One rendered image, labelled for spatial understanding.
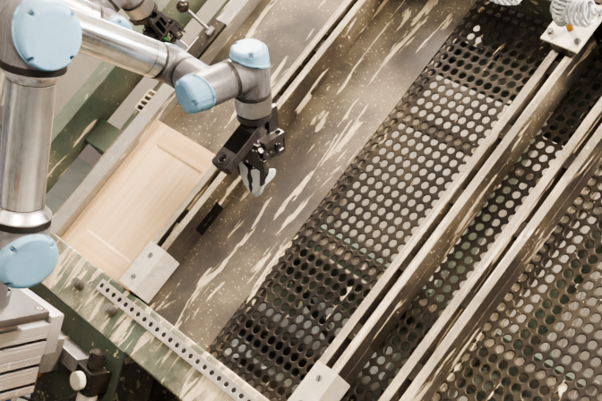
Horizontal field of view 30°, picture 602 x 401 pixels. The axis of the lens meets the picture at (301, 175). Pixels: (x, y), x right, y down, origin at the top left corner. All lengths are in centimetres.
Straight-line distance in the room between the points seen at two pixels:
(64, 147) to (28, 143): 125
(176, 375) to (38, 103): 87
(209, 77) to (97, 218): 93
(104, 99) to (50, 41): 135
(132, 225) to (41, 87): 102
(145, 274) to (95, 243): 26
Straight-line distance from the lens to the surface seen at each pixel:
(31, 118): 198
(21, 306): 229
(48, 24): 191
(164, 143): 301
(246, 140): 227
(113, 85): 326
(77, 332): 285
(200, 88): 214
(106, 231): 296
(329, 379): 239
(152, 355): 266
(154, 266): 274
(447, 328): 236
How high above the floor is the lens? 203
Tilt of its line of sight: 16 degrees down
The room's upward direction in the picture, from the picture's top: 17 degrees clockwise
